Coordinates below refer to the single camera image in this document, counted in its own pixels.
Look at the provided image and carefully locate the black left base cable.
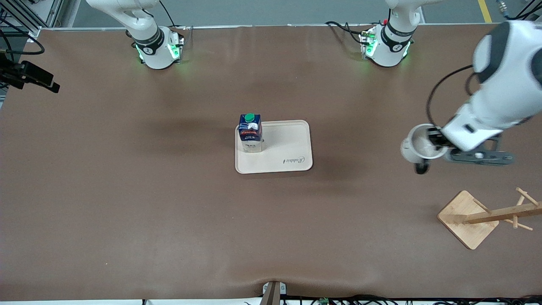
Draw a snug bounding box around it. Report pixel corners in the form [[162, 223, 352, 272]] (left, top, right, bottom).
[[325, 20, 365, 44]]

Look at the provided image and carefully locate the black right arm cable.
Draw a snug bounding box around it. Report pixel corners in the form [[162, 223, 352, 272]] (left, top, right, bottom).
[[0, 8, 46, 55]]

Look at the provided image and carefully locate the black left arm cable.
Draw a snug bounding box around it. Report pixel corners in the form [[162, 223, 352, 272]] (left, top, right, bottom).
[[426, 64, 480, 128]]

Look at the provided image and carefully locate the blue milk carton green cap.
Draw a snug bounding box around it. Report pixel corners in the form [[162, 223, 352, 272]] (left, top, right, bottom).
[[236, 113, 263, 153]]

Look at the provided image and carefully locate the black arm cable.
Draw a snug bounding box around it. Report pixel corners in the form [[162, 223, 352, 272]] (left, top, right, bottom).
[[0, 8, 46, 55], [426, 64, 480, 128]]

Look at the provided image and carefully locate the brown table cover mat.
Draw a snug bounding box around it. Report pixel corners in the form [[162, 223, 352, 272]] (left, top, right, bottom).
[[0, 25, 542, 302]]

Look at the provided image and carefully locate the cream tray with rabbit print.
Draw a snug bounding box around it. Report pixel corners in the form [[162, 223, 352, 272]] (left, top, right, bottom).
[[235, 120, 314, 175]]

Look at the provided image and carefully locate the white smiley cup black handle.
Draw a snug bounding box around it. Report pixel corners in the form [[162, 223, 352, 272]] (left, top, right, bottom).
[[400, 123, 449, 175]]

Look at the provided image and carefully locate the wooden cup rack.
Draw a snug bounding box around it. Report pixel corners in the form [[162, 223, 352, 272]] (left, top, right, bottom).
[[437, 187, 542, 250]]

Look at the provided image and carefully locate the black right base cable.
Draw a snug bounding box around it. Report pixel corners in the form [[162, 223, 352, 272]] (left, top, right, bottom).
[[158, 0, 188, 31]]

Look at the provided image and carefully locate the aluminium frame with black struts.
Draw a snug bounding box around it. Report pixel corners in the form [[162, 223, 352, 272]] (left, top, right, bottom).
[[0, 0, 65, 38]]

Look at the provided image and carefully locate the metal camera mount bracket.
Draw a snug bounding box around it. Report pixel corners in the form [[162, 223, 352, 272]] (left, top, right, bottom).
[[263, 281, 287, 305]]

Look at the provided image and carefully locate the black base cable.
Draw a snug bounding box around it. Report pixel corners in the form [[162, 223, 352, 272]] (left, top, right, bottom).
[[325, 20, 365, 44], [158, 0, 188, 31]]

